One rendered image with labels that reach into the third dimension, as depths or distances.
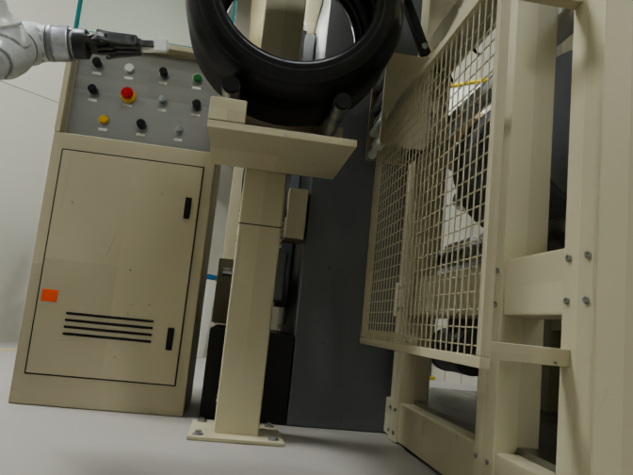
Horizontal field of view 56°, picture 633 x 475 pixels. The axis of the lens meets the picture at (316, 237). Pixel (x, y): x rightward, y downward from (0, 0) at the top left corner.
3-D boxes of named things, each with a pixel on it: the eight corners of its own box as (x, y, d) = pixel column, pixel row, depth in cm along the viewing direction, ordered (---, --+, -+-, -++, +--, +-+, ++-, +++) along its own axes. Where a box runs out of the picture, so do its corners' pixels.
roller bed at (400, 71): (365, 160, 200) (372, 76, 204) (407, 166, 202) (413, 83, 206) (379, 143, 180) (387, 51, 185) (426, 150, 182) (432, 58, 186)
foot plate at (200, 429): (192, 422, 188) (193, 415, 188) (277, 429, 191) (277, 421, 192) (186, 439, 162) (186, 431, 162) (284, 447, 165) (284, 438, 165)
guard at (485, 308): (359, 343, 181) (379, 123, 192) (365, 343, 182) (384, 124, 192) (478, 368, 93) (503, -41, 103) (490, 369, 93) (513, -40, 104)
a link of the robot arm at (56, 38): (55, 34, 157) (78, 35, 157) (55, 68, 155) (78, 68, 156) (44, 17, 148) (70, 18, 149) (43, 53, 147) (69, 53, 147)
